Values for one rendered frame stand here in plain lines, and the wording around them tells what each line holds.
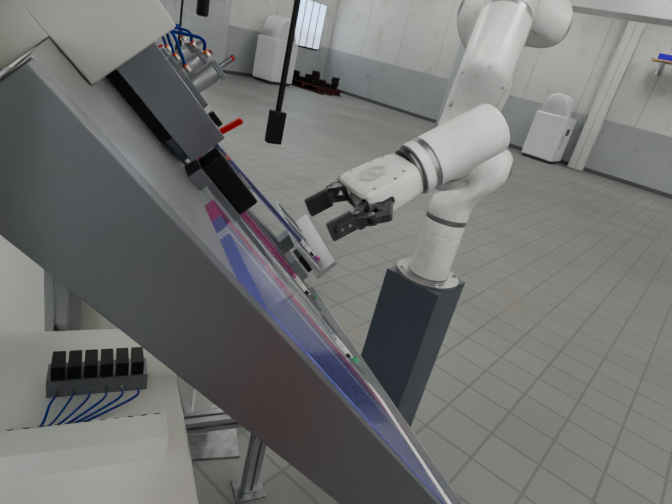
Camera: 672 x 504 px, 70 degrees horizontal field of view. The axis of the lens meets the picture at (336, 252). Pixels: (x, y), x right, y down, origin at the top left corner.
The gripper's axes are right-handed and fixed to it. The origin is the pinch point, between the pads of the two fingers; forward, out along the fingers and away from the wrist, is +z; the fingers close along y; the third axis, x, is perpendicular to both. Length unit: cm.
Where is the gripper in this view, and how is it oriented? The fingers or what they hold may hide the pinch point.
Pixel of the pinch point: (323, 217)
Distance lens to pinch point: 72.5
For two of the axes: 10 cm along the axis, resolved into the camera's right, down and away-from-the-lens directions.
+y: 3.8, 4.5, -8.1
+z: -8.7, 4.7, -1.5
